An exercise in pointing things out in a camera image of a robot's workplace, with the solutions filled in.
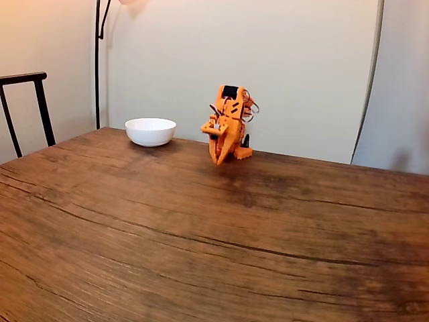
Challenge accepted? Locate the white bowl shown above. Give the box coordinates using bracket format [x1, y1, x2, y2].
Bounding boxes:
[124, 117, 178, 148]

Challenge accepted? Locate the grey curved pole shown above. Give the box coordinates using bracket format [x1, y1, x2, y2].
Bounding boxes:
[349, 0, 386, 166]

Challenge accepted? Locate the black floor lamp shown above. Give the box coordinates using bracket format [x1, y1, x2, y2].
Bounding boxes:
[94, 0, 150, 131]

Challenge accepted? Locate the black chair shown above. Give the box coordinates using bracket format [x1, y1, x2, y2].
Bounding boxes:
[0, 71, 57, 159]

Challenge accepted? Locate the orange camera mount with camera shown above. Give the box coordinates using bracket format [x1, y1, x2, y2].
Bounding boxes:
[200, 119, 229, 141]

